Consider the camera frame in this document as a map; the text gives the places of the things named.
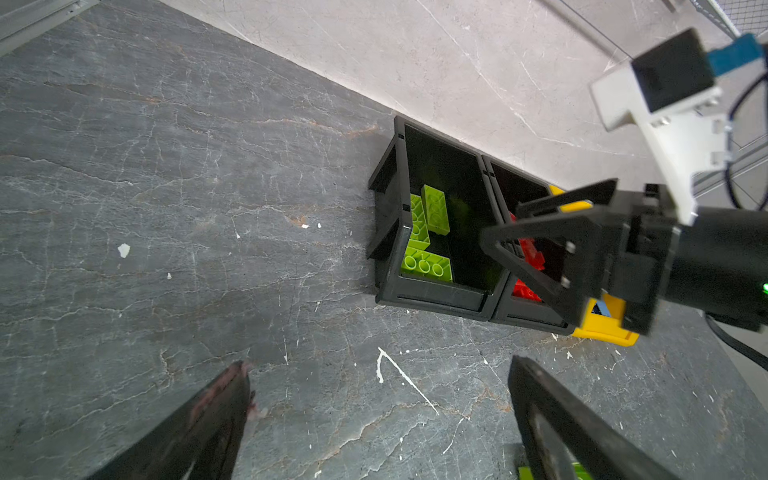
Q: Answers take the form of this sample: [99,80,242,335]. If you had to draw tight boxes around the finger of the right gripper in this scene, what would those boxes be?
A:
[515,178,618,219]
[479,215,626,324]

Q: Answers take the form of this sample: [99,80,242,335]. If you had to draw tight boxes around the green lego brick tilted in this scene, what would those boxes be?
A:
[517,460,595,480]

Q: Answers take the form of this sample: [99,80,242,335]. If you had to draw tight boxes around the red arch lego piece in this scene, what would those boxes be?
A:
[512,238,546,303]

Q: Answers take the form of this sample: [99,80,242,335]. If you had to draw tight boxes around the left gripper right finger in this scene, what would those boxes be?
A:
[508,356,676,479]

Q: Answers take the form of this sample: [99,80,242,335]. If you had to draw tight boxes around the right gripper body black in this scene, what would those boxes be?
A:
[605,184,681,335]

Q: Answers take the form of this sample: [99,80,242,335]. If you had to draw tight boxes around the green lego brick front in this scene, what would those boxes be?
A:
[400,247,453,283]

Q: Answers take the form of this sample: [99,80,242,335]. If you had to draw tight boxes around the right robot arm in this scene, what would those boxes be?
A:
[480,179,767,335]

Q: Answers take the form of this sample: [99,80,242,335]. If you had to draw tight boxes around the yellow plastic bin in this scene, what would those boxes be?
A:
[545,183,641,348]

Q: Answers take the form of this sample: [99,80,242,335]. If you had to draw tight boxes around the green lego brick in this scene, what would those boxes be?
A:
[517,460,595,480]
[400,247,453,283]
[421,185,450,236]
[408,194,430,251]

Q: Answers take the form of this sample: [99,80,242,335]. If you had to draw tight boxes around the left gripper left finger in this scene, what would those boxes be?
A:
[90,361,252,479]

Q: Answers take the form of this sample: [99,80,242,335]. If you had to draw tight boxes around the black divided tray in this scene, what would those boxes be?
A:
[367,116,574,335]

